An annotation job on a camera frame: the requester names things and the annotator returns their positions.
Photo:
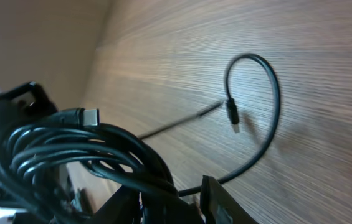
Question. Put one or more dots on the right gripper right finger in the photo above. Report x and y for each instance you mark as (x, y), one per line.
(219, 207)

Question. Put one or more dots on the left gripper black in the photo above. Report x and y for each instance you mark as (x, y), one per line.
(26, 101)

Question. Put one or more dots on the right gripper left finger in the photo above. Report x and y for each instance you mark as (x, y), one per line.
(121, 208)

